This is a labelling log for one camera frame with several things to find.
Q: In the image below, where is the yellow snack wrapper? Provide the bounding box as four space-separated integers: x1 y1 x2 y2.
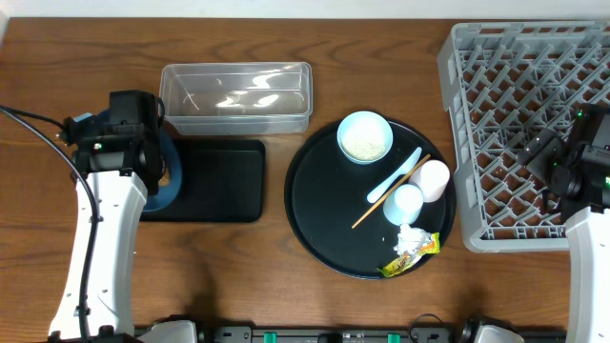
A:
378 232 440 278

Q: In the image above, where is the white tissue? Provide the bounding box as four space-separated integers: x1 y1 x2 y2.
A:
394 224 433 256

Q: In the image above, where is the blue plate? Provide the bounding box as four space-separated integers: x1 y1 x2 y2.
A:
63 109 182 212

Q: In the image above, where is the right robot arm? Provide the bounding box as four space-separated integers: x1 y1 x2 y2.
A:
518 104 609 343

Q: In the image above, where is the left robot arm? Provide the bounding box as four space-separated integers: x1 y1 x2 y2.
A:
49 130 162 342

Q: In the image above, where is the grey dishwasher rack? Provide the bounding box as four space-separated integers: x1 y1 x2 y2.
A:
437 21 609 252

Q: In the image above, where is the black rectangular tray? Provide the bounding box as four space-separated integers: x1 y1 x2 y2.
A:
140 139 266 223

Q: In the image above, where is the clear plastic bin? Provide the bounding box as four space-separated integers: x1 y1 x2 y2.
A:
160 62 314 136

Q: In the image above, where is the pink cup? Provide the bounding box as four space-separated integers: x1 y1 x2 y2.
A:
409 160 450 203

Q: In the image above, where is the wooden chopstick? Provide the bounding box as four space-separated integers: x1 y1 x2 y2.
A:
352 154 431 229

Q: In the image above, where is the light blue plastic knife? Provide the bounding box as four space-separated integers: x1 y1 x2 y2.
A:
366 147 422 204

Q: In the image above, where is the light blue cup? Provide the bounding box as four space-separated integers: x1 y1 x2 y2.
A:
383 184 423 226

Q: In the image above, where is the light blue bowl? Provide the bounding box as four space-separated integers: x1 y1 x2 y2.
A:
336 111 394 165

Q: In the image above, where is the black round tray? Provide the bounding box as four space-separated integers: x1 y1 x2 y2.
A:
284 120 443 279

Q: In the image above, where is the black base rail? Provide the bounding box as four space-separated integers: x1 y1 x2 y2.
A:
132 325 571 343

